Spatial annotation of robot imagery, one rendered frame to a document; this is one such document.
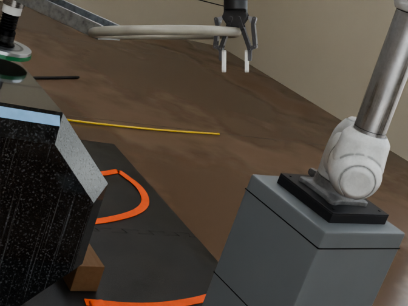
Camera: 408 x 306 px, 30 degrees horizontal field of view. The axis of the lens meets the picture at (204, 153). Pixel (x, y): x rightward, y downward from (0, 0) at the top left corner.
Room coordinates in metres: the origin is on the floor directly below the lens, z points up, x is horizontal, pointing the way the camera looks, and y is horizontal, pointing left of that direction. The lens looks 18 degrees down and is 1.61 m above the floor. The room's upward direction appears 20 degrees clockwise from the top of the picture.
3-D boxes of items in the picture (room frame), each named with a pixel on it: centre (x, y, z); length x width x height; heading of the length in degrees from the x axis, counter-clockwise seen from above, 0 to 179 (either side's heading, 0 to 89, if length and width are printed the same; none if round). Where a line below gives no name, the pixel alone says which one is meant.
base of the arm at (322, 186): (2.50, -0.45, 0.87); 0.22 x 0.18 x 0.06; 40
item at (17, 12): (2.73, 0.84, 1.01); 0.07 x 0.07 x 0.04
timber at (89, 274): (2.85, 0.36, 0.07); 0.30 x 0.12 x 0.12; 35
